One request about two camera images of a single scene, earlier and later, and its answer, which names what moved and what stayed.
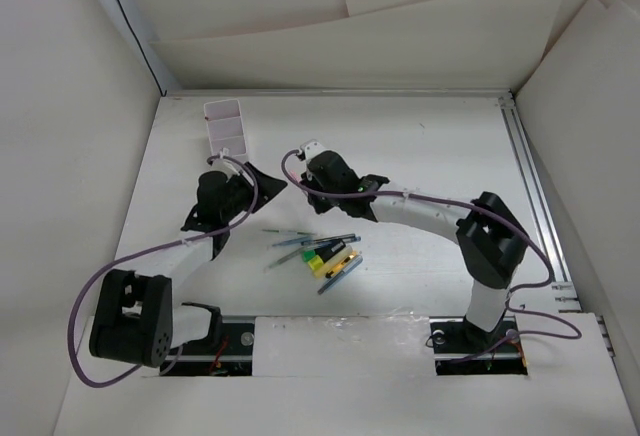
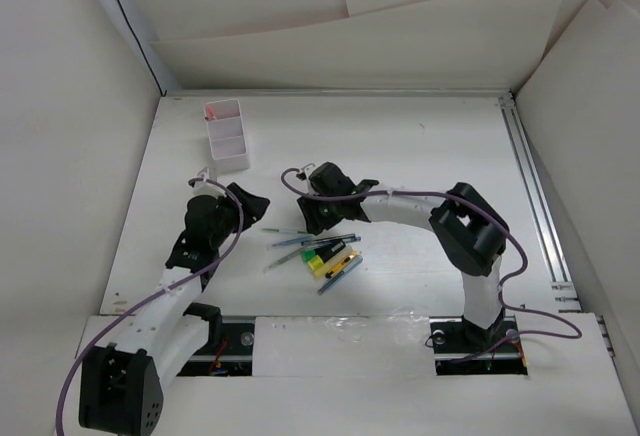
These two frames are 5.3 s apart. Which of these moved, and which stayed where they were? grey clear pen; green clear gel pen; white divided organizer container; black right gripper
Moved: black right gripper
Stayed: green clear gel pen; white divided organizer container; grey clear pen
